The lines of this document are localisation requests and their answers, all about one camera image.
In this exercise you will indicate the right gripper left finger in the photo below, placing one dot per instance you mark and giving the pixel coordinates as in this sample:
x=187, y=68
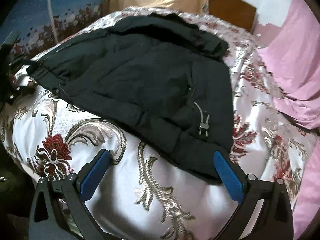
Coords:
x=46, y=219

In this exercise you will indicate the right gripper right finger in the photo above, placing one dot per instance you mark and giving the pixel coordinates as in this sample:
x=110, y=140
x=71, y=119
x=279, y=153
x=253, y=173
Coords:
x=275, y=219

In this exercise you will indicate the black padded jacket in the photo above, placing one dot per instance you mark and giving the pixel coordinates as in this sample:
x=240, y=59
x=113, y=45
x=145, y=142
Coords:
x=157, y=77

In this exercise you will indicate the pink curtain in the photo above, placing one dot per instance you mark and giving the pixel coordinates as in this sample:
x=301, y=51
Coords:
x=293, y=59

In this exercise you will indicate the blue fabric wardrobe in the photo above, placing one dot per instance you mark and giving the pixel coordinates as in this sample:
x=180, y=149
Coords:
x=44, y=23

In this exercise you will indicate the wooden headboard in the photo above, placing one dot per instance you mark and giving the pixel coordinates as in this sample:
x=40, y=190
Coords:
x=236, y=12

